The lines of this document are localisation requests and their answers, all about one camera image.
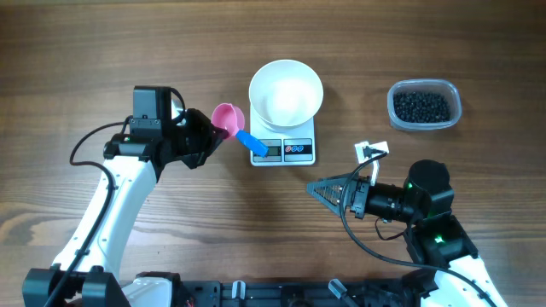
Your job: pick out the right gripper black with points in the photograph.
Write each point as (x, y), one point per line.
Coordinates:
(357, 194)

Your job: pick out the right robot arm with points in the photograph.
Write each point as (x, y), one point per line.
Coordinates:
(446, 267)

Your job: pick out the pink scoop blue handle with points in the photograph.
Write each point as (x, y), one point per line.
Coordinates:
(231, 118)

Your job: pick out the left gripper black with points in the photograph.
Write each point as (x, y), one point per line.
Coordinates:
(210, 136)

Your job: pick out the white bowl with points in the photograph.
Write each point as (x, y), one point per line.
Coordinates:
(285, 93)

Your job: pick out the white digital kitchen scale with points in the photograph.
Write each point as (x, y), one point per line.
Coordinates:
(288, 146)

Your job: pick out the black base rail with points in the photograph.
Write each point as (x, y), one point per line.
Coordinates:
(298, 293)

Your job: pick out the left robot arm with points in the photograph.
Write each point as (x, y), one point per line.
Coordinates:
(86, 271)

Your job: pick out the black beans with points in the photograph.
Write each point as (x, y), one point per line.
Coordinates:
(421, 107)

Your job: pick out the clear plastic container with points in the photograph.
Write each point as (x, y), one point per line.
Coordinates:
(443, 87)

